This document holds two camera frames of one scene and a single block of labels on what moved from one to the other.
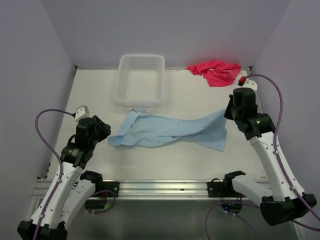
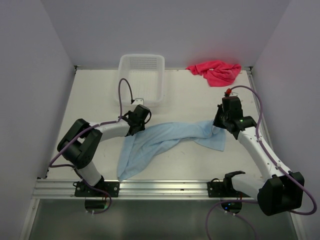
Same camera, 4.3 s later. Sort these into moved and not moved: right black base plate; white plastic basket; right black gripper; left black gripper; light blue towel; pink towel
Moved: light blue towel; right black gripper; left black gripper
Not moved: white plastic basket; pink towel; right black base plate
